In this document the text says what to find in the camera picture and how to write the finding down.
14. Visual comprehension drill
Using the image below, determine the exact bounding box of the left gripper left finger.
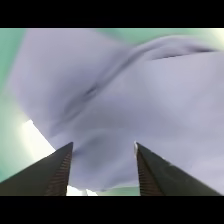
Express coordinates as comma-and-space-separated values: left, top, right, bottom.
0, 141, 74, 197

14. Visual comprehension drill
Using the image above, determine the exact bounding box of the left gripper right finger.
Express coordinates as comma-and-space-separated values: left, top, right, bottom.
134, 141, 222, 197

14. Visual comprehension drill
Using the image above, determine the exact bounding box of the lavender blue shirt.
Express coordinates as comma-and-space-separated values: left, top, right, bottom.
8, 27, 224, 196

